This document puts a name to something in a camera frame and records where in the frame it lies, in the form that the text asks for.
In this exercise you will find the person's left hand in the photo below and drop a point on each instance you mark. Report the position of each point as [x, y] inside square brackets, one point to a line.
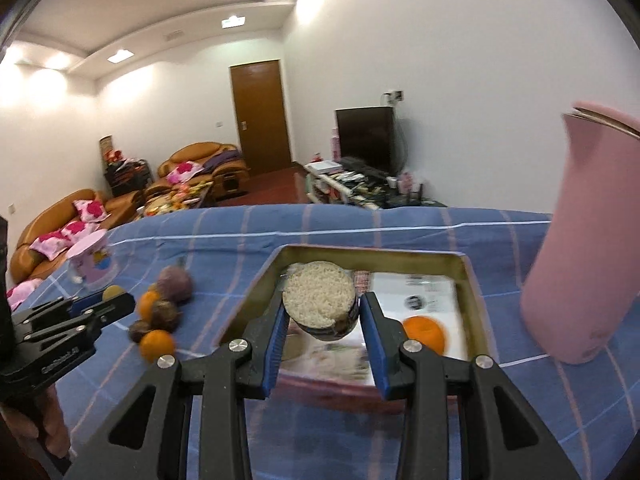
[55, 430]

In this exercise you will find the purple cloth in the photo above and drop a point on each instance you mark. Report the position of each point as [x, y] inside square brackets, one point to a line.
[222, 157]

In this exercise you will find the white television stand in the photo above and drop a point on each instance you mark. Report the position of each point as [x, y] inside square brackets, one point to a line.
[325, 185]

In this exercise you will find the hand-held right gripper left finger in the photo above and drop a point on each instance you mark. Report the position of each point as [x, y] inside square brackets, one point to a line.
[277, 345]

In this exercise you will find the yellow round fruit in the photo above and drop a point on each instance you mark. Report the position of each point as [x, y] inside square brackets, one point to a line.
[115, 292]

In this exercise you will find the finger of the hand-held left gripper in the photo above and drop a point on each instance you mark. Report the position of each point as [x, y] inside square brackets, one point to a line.
[87, 304]
[107, 310]

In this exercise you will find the brown leather armchair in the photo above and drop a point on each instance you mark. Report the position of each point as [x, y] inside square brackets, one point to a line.
[200, 152]

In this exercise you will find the medium purple passion fruit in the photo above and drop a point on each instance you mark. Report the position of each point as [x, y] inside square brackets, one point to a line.
[166, 316]

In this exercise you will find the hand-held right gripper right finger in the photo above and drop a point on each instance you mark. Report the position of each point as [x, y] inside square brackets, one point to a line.
[375, 345]

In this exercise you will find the dark snack cup white top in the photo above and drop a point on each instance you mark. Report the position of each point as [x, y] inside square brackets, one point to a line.
[317, 290]

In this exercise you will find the brown wooden door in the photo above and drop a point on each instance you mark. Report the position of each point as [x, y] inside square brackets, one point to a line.
[260, 120]

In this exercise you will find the square ceiling light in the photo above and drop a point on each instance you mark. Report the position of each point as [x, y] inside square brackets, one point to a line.
[234, 22]
[120, 56]

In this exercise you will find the large purple passion fruit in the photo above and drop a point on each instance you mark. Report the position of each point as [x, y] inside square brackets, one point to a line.
[175, 284]

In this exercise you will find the small purple passion fruit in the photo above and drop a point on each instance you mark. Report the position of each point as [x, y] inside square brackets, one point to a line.
[139, 332]

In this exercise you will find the pink metal tin box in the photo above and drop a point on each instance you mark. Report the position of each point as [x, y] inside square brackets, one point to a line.
[465, 310]

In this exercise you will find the pink cartoon print bin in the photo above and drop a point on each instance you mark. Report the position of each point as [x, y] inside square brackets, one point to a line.
[92, 260]

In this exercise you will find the brown leather sofa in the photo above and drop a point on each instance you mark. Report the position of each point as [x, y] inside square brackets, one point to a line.
[55, 210]

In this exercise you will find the tall pink box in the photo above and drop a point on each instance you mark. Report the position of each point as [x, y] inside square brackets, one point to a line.
[335, 144]

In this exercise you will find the cluttered coffee table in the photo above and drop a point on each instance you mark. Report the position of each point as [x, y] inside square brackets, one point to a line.
[175, 200]

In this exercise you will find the orange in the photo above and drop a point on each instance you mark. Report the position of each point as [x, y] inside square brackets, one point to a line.
[425, 335]
[156, 346]
[146, 305]

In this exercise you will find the black storage rack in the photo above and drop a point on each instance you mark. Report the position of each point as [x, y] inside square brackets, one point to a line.
[127, 177]

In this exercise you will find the pink box lid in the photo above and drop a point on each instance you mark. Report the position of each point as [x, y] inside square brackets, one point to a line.
[575, 240]

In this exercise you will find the wall socket with adapter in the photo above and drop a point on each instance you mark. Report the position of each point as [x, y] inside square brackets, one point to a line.
[395, 95]

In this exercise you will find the white set-top box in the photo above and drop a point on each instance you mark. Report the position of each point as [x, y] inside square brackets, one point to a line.
[324, 166]

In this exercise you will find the pink floral pillow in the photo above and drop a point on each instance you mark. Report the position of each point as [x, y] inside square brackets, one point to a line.
[181, 171]
[47, 247]
[91, 209]
[75, 231]

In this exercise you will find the blue checked blanket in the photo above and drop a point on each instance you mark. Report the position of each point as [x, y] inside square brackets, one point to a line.
[225, 240]

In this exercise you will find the black television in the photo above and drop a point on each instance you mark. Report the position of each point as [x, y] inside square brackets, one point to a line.
[365, 135]

